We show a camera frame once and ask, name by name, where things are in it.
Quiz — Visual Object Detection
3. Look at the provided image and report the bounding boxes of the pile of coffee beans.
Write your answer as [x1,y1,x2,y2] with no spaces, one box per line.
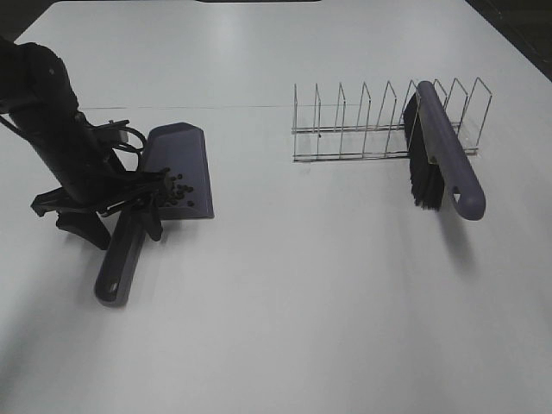
[156,172,195,207]

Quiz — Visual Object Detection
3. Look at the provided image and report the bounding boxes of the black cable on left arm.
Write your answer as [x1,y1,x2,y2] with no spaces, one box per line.
[88,119,150,173]

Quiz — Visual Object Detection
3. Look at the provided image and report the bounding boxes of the chrome wire dish rack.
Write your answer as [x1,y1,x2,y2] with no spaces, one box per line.
[291,78,493,163]

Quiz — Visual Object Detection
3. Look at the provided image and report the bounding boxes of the purple plastic dustpan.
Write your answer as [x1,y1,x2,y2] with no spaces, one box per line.
[94,122,215,308]

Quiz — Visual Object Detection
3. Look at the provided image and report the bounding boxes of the purple hand brush black bristles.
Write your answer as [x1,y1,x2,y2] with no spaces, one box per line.
[403,81,486,221]

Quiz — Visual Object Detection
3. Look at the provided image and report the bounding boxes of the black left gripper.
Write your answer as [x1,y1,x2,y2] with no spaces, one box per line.
[31,163,169,250]

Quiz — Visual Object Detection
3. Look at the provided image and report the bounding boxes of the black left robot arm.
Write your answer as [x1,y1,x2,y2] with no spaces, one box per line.
[1,39,170,250]

